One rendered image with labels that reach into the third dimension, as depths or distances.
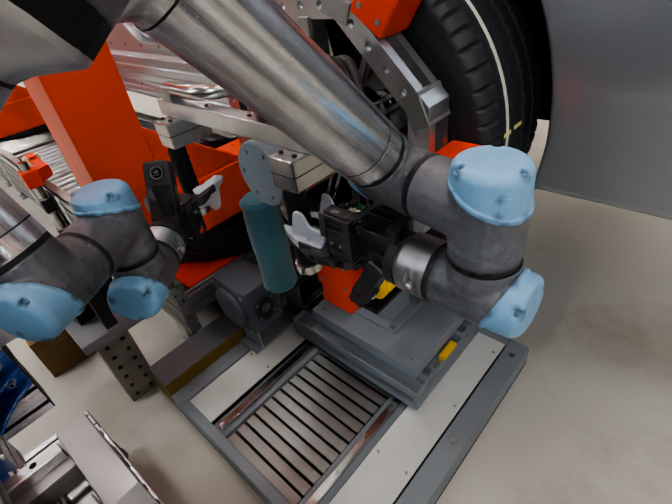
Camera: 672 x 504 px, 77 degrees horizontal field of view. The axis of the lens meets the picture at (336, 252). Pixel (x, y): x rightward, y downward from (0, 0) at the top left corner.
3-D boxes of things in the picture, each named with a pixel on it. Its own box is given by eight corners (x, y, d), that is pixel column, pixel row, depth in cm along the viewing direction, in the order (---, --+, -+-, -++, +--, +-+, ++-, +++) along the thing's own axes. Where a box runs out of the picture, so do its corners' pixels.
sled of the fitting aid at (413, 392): (478, 334, 138) (480, 313, 133) (416, 413, 119) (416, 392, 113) (361, 279, 168) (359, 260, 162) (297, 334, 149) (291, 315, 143)
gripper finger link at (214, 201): (227, 196, 89) (196, 218, 83) (219, 170, 85) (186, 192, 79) (238, 198, 87) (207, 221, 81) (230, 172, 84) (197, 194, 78)
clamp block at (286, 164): (339, 169, 64) (335, 136, 61) (297, 195, 59) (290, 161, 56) (316, 163, 67) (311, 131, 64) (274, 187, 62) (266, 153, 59)
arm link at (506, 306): (555, 255, 42) (541, 314, 48) (457, 223, 49) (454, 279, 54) (521, 299, 38) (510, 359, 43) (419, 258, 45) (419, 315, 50)
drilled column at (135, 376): (160, 382, 150) (107, 296, 125) (134, 402, 144) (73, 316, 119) (146, 368, 156) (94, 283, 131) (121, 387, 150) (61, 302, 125)
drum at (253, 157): (363, 171, 89) (357, 105, 81) (291, 218, 77) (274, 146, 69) (316, 158, 97) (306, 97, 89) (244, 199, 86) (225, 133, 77)
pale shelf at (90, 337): (148, 316, 115) (144, 308, 113) (87, 356, 106) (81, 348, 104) (88, 262, 141) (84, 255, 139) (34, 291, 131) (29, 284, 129)
